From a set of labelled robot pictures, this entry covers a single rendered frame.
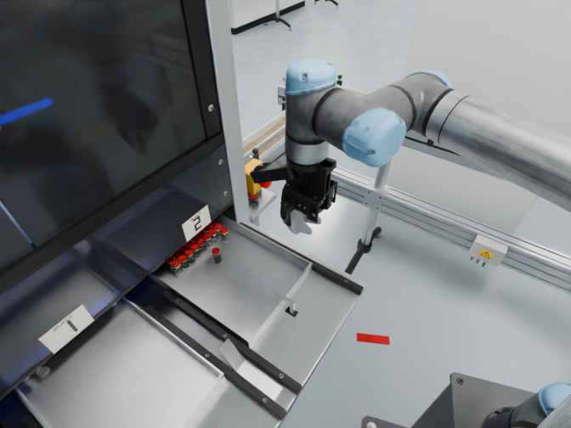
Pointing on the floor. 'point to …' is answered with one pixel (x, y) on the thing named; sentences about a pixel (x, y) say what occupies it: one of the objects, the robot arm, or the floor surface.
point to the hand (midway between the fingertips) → (294, 228)
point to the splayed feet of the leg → (362, 250)
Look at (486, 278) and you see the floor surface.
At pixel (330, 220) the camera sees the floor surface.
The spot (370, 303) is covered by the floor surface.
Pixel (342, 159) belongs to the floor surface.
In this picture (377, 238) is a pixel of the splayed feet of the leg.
